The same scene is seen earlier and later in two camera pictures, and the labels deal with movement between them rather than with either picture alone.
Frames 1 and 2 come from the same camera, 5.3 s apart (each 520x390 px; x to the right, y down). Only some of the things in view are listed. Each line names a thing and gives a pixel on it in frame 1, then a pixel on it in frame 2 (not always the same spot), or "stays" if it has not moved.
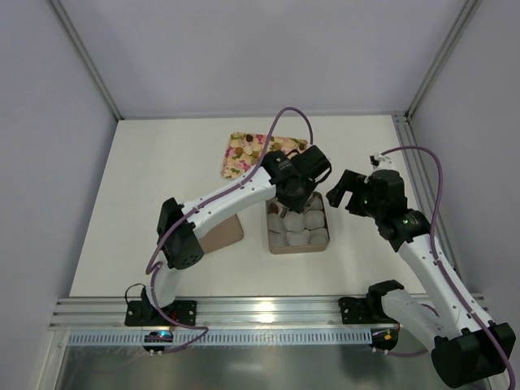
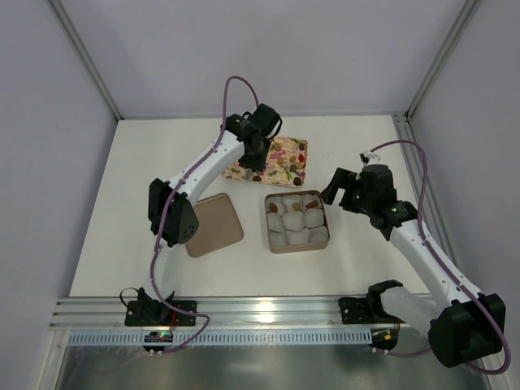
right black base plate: x=369 y=309 stays
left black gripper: x=299 y=199 → x=252 y=161
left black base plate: x=145 y=314 stays
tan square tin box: x=298 y=232 stays
